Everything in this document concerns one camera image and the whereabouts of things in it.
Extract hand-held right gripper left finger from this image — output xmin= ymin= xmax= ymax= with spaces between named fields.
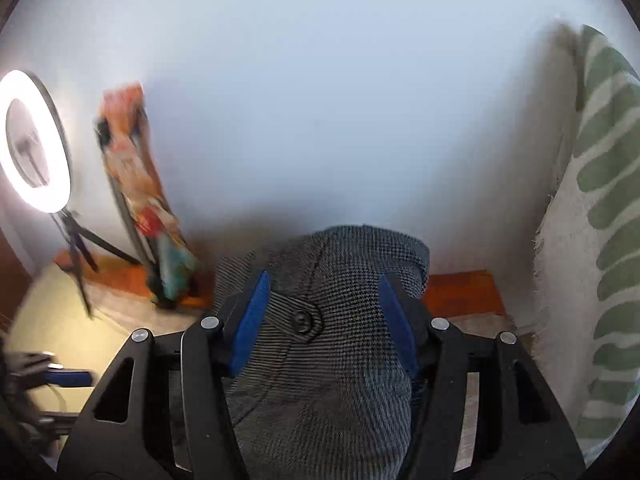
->
xmin=56 ymin=269 xmax=273 ymax=480

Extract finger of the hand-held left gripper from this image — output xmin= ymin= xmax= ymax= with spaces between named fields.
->
xmin=37 ymin=410 xmax=83 ymax=430
xmin=45 ymin=367 xmax=95 ymax=390

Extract green white patterned pillow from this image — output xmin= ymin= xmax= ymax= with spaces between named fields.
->
xmin=531 ymin=22 xmax=640 ymax=467

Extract white ring light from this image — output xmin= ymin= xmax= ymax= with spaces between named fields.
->
xmin=0 ymin=70 xmax=74 ymax=214

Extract black mini tripod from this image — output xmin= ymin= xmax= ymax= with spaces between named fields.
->
xmin=52 ymin=209 xmax=143 ymax=319

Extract yellow striped cloth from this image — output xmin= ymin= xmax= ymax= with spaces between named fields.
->
xmin=7 ymin=264 xmax=193 ymax=463

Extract grey checked pants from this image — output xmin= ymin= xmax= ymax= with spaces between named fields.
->
xmin=167 ymin=224 xmax=431 ymax=480

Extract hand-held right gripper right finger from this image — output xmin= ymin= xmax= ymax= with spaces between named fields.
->
xmin=378 ymin=272 xmax=586 ymax=480

